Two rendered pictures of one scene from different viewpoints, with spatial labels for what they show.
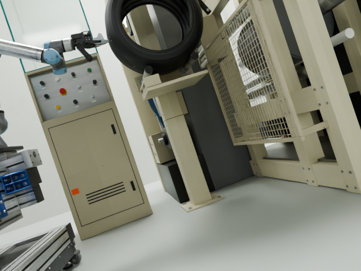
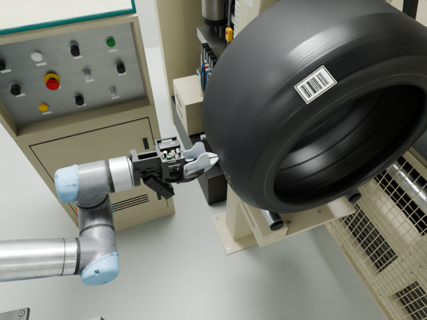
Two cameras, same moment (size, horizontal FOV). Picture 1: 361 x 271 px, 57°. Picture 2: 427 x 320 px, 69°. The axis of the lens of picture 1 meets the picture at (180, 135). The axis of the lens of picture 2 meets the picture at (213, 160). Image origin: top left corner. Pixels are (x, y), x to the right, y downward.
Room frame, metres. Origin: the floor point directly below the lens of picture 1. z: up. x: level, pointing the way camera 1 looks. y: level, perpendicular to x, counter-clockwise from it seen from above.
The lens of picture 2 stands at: (1.48, 0.31, 1.75)
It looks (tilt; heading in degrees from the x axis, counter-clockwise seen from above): 51 degrees down; 350
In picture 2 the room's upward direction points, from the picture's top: straight up
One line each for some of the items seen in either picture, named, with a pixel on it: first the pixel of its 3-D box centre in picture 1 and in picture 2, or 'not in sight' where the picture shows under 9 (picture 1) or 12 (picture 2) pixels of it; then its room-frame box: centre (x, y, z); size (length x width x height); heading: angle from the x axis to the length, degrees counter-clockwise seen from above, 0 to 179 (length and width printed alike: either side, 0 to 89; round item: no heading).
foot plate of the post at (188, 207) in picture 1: (201, 200); (238, 227); (2.32, 0.01, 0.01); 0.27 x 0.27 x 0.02; 11
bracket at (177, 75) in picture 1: (164, 76); not in sight; (2.25, -0.02, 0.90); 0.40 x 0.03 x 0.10; 101
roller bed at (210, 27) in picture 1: (207, 42); not in sight; (2.36, -0.39, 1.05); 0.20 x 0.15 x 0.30; 11
